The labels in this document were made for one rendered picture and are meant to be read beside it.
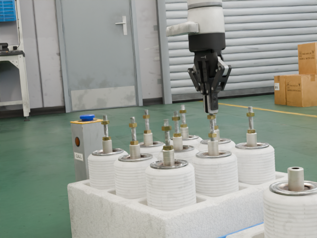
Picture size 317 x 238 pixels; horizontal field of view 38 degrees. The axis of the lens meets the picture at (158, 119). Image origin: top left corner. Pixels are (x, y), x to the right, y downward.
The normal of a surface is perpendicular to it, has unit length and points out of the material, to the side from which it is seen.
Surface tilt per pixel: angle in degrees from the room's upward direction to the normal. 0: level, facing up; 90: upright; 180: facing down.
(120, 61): 90
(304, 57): 90
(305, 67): 90
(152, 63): 90
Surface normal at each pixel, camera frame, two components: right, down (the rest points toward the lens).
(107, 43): 0.25, 0.08
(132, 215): -0.80, 0.12
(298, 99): -0.97, 0.09
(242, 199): 0.59, 0.04
